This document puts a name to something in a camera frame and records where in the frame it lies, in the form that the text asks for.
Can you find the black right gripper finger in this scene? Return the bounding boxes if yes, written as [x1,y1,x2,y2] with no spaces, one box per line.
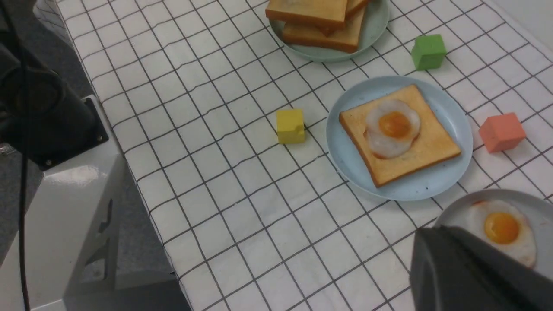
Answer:
[409,226,553,311]

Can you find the toast slice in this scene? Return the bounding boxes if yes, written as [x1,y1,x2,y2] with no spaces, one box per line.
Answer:
[338,83,462,188]
[280,0,370,53]
[265,0,348,29]

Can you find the fried egg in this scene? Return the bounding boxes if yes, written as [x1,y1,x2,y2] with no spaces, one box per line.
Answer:
[467,200,537,268]
[365,100,421,159]

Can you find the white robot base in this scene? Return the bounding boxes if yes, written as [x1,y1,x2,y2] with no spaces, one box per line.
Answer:
[0,95,178,311]

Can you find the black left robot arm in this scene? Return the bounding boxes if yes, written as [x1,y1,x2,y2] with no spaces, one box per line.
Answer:
[0,1,108,171]

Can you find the grey plate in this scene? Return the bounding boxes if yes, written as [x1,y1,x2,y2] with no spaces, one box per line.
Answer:
[435,189,553,279]

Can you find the light blue plate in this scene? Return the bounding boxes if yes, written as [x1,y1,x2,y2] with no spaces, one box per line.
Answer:
[326,76,473,201]

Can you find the orange cube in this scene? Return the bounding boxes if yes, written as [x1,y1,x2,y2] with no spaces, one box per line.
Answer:
[478,113,527,153]

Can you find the yellow cube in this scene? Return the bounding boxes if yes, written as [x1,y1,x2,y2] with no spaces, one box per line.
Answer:
[276,109,305,144]

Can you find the green cube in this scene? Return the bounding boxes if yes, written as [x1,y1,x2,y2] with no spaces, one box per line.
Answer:
[411,34,447,71]

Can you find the green plate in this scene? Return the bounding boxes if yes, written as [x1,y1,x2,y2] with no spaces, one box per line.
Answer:
[269,0,389,63]

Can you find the white grid tablecloth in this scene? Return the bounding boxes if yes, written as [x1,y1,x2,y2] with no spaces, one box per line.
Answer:
[33,0,552,311]

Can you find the black cable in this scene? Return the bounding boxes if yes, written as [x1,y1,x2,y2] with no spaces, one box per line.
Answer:
[0,0,33,311]

